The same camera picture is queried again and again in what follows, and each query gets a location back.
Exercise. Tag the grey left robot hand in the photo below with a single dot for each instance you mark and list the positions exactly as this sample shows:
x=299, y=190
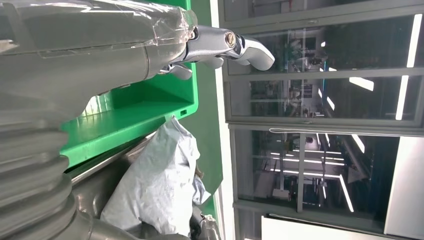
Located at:
x=82, y=43

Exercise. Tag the grey parcel bag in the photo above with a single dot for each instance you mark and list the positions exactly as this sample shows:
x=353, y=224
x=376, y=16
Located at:
x=155, y=179

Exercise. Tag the green plastic crate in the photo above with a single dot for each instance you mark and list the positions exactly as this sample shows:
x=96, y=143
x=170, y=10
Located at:
x=132, y=119

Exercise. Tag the grey framed glass partition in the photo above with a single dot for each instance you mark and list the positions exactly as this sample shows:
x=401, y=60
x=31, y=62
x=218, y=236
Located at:
x=331, y=126

